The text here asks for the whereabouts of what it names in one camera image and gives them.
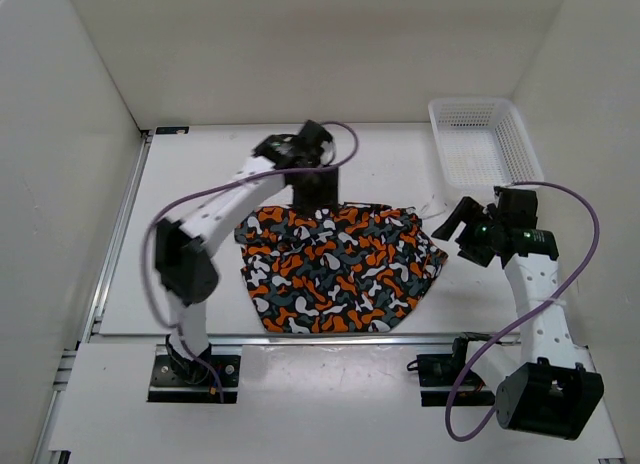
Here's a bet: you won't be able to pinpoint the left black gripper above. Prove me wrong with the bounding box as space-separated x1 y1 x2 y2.
291 163 341 221

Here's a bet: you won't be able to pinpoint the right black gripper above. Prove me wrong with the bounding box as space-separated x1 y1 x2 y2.
431 196 505 268

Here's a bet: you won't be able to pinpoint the orange camouflage shorts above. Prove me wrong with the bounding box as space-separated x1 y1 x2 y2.
234 203 448 334

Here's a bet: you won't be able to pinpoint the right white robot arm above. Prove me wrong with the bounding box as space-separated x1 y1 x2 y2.
433 181 604 442

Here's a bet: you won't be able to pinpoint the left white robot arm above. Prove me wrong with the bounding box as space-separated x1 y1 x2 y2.
141 120 338 391

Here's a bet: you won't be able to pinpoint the white perforated plastic basket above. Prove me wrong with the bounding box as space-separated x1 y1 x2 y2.
428 97 544 200

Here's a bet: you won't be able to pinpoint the black label sticker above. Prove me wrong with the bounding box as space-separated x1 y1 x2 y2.
155 126 190 135

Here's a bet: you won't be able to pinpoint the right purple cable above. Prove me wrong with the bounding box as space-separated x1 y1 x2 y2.
444 181 601 443

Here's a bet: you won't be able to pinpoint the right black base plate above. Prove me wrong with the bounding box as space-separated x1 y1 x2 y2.
406 333 515 416

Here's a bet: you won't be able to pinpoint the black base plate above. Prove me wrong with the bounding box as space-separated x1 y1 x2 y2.
147 346 241 404
406 333 515 416

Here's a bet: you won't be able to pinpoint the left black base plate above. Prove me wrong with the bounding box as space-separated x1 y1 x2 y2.
147 346 241 404

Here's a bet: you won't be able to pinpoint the aluminium rail front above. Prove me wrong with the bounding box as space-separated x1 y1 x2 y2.
84 332 521 347

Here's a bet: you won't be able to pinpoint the aluminium rail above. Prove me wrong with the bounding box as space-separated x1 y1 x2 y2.
31 130 154 463
84 332 521 347

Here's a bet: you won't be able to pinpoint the aluminium rail left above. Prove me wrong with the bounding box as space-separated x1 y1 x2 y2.
31 130 154 463

